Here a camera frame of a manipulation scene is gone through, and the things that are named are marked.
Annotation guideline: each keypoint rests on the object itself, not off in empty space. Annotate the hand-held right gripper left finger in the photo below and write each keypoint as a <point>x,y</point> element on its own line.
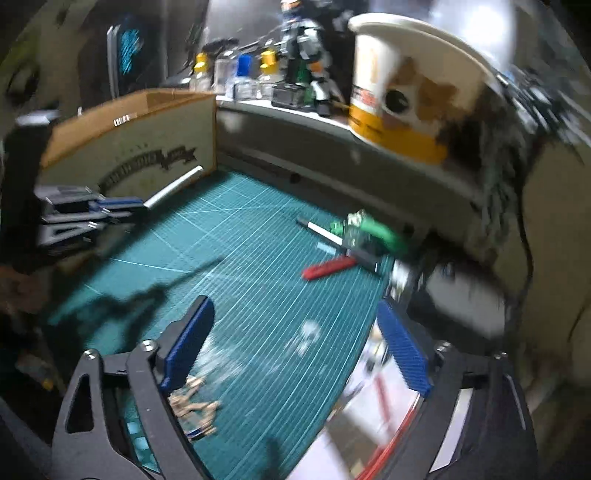
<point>189,341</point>

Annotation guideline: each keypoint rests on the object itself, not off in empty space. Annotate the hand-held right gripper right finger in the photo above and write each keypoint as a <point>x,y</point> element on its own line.
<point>406,355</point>

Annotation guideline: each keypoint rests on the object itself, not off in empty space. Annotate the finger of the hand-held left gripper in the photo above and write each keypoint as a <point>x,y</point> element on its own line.
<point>122,202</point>
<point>64,232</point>

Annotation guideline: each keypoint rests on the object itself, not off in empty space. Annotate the silver pen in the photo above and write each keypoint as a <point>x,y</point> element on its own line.
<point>175,185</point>

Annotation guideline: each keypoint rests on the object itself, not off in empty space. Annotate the brown cardboard box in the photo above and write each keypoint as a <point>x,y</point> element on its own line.
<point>138,138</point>

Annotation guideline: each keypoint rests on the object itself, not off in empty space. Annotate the beige model parts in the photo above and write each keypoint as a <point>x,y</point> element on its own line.
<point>196,408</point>

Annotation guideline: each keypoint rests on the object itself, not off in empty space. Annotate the white red printed paper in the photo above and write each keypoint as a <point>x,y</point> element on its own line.
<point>369,429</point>

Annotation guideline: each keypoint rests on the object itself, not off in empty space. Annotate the green cutting mat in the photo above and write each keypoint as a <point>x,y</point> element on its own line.
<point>240,258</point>

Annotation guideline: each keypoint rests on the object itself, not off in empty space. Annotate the red utility knife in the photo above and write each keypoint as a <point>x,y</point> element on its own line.
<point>328,268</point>

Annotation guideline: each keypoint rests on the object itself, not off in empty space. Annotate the dark panel with blue print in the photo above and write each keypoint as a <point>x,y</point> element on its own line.
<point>129,55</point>

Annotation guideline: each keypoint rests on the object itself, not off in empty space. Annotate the black white marker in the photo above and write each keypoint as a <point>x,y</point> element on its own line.
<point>321,230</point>

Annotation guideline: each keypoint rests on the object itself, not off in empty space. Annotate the yellow cap clear bottle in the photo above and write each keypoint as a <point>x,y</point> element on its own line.
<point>268,71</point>
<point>200,71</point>

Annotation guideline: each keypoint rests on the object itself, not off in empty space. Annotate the clear glass bottle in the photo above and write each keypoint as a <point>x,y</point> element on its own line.
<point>222,71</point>

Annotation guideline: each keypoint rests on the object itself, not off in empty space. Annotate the blue cap clear bottle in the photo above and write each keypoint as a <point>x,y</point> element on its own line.
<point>243,78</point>

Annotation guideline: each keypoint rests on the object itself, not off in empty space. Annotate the dark fuzzy cloth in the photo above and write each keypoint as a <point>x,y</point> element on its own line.
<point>498,184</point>

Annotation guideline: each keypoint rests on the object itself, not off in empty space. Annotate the small black box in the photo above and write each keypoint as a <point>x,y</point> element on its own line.
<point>288,95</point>

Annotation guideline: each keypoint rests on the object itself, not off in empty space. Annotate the grey robot model figure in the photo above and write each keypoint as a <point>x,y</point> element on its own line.
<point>307,60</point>

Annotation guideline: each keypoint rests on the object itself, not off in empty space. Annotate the white orange paper cup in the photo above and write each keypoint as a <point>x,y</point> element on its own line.
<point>411,92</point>

